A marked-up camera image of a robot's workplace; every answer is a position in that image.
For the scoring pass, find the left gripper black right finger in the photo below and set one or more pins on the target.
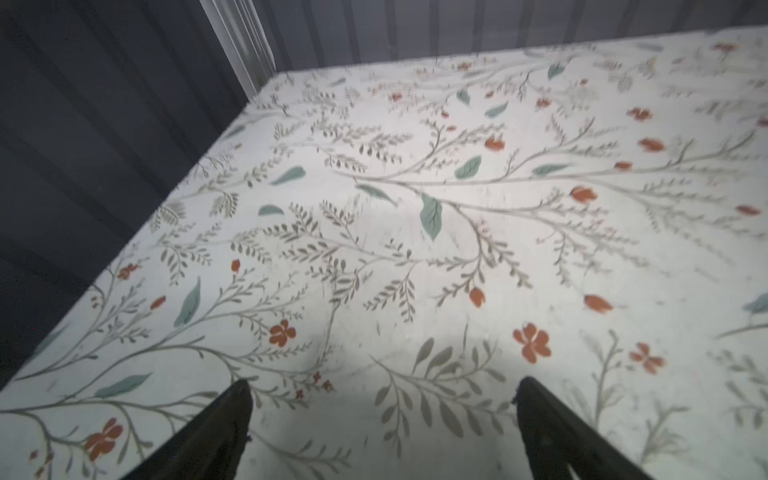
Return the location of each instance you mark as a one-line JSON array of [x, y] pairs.
[[560, 445]]

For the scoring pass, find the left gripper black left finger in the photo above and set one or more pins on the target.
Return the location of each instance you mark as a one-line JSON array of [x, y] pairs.
[[210, 446]]

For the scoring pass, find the floral patterned table mat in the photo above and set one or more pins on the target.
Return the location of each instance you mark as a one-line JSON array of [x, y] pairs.
[[382, 252]]

